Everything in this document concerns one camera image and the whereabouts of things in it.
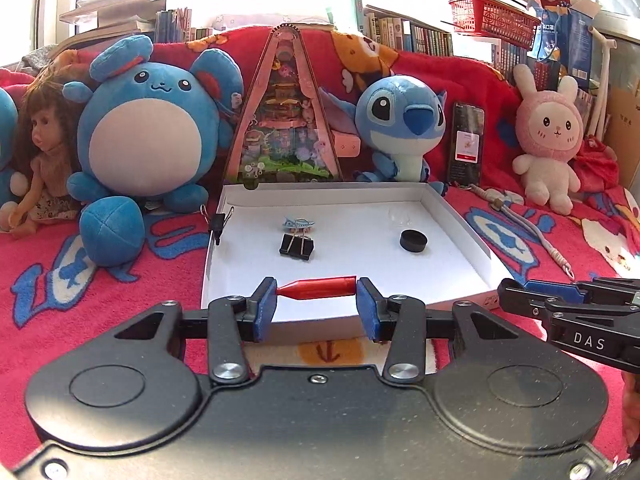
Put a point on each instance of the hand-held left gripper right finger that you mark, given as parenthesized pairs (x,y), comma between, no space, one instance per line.
(367,310)

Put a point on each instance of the brown-haired baby doll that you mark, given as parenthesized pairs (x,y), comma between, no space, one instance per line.
(45,125)

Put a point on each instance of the black round lid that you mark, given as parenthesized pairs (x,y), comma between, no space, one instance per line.
(413,240)

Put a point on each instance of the red plastic basket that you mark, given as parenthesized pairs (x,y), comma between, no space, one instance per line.
(495,17)

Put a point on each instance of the small pink box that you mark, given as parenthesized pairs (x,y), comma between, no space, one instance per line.
(347,145)

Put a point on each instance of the row of books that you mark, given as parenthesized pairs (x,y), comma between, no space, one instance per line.
(400,30)

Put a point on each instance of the clear plastic half sphere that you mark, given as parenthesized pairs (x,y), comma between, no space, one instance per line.
(400,216)

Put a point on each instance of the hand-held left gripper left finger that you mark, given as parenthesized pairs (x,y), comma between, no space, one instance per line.
(265,310)

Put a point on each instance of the blue hair clip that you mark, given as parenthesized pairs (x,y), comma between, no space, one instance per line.
(297,221)

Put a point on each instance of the red cloth bag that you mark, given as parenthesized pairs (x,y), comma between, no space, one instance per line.
(597,165)

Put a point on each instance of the white cardboard box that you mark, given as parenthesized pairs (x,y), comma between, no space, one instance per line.
(350,260)

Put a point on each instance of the round blue mouse plush toy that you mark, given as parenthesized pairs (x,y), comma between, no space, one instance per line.
(150,130)

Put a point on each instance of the blue alien plush toy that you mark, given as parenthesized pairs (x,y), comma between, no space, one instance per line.
(400,115)

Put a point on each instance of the stack of large books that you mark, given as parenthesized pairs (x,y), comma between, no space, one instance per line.
(110,20)

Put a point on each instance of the white plastic stand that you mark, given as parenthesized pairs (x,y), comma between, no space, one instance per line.
(606,60)

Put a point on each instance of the pink printed blanket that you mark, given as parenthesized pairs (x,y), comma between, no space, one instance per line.
(125,310)

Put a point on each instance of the pink bunny plush toy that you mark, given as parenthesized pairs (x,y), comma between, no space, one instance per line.
(547,125)

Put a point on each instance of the blue paper bag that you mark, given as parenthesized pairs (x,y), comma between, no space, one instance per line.
(570,35)

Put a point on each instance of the black smartphone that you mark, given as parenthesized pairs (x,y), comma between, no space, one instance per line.
(467,145)

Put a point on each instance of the triangular pink diorama house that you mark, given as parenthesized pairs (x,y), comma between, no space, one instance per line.
(285,110)

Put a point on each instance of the blue cat plush toy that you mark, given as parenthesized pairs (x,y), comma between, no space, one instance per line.
(6,120)

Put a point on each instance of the red plastic tube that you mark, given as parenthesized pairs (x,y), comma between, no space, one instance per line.
(320,287)

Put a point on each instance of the small black binder clip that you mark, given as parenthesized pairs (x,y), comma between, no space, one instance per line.
(218,222)

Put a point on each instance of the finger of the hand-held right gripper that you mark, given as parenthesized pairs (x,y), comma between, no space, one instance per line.
(550,287)
(520,295)

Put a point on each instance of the brown cardboard carton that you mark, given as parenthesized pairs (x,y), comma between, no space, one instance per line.
(625,130)

